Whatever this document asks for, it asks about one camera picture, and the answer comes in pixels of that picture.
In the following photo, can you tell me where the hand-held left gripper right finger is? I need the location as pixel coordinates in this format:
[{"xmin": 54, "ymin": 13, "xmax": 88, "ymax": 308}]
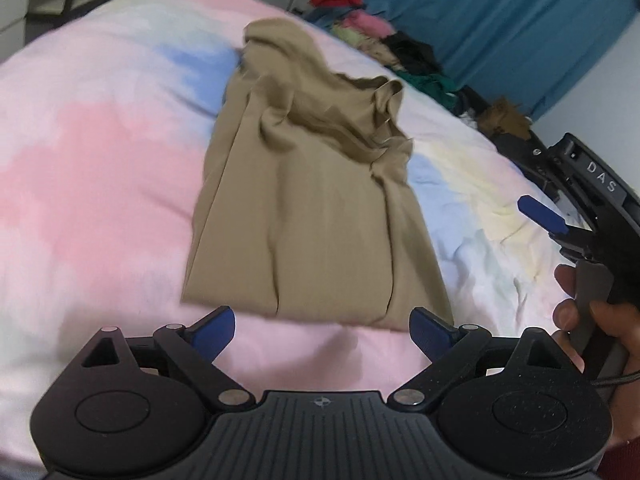
[{"xmin": 387, "ymin": 306, "xmax": 556, "ymax": 408}]

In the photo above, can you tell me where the wide blue curtain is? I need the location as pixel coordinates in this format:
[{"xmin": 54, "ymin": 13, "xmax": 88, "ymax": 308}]
[{"xmin": 360, "ymin": 0, "xmax": 633, "ymax": 121}]

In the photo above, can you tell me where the tan printed t-shirt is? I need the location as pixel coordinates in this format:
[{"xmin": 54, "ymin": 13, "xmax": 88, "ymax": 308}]
[{"xmin": 181, "ymin": 17, "xmax": 456, "ymax": 333}]

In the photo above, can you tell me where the yellow-green garment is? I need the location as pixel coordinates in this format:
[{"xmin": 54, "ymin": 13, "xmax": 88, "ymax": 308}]
[{"xmin": 332, "ymin": 25, "xmax": 368, "ymax": 48}]

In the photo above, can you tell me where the black garment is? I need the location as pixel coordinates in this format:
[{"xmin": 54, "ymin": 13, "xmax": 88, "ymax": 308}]
[{"xmin": 385, "ymin": 32, "xmax": 443, "ymax": 73}]

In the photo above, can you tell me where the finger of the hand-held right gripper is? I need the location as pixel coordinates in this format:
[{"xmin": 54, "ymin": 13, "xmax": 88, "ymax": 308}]
[{"xmin": 517, "ymin": 195, "xmax": 598, "ymax": 265}]

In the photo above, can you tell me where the person's right hand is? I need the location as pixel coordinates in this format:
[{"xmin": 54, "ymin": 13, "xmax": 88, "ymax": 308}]
[{"xmin": 552, "ymin": 264, "xmax": 640, "ymax": 411}]

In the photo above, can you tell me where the pink garment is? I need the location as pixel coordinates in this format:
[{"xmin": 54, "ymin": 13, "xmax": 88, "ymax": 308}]
[{"xmin": 342, "ymin": 12, "xmax": 393, "ymax": 38}]

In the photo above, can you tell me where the person's right forearm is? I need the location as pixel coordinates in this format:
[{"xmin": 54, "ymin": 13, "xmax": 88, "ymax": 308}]
[{"xmin": 602, "ymin": 400, "xmax": 640, "ymax": 480}]

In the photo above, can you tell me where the tan crumpled garment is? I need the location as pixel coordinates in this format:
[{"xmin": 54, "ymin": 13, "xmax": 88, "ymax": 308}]
[{"xmin": 362, "ymin": 37, "xmax": 401, "ymax": 68}]

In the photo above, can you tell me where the black cable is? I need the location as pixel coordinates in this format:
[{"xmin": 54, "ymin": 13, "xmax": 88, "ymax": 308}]
[{"xmin": 590, "ymin": 367, "xmax": 640, "ymax": 388}]

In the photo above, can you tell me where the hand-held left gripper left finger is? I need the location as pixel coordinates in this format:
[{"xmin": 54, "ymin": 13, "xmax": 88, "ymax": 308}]
[{"xmin": 80, "ymin": 305, "xmax": 255, "ymax": 411}]

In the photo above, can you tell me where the pastel tie-dye bed sheet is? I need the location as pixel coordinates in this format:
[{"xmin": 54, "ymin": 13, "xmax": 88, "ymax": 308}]
[{"xmin": 0, "ymin": 0, "xmax": 576, "ymax": 471}]

